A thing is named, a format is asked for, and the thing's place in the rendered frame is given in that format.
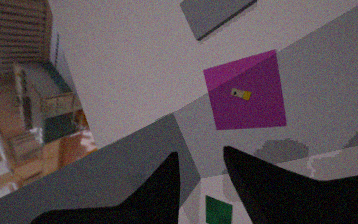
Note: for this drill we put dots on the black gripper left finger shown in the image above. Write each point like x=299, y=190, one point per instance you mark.
x=155, y=202

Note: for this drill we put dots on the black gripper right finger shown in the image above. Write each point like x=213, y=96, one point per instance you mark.
x=273, y=195

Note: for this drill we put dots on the magenta square marking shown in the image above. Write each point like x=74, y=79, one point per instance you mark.
x=258, y=74

